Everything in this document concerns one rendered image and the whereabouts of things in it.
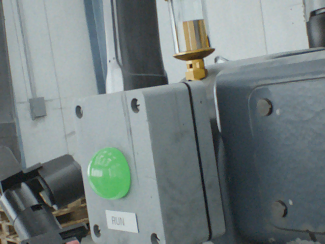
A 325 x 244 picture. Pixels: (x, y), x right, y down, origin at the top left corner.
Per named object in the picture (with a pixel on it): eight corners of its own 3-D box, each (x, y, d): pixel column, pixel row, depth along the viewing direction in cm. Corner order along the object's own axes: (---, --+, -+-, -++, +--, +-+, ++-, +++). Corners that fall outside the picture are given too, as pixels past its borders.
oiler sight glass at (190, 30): (167, 54, 42) (159, 2, 42) (195, 52, 44) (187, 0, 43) (191, 50, 40) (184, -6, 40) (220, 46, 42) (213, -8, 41)
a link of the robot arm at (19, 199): (0, 210, 98) (-7, 188, 94) (41, 189, 100) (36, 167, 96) (20, 243, 94) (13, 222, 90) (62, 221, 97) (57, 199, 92)
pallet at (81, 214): (-14, 231, 638) (-16, 216, 637) (89, 202, 712) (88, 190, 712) (24, 238, 572) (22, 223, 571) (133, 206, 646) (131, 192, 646)
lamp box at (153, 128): (91, 243, 39) (69, 99, 39) (148, 224, 42) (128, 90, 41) (167, 258, 33) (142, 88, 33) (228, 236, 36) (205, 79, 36)
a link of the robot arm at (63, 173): (-10, 178, 102) (-17, 152, 95) (55, 147, 106) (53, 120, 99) (24, 239, 97) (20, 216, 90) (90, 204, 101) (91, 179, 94)
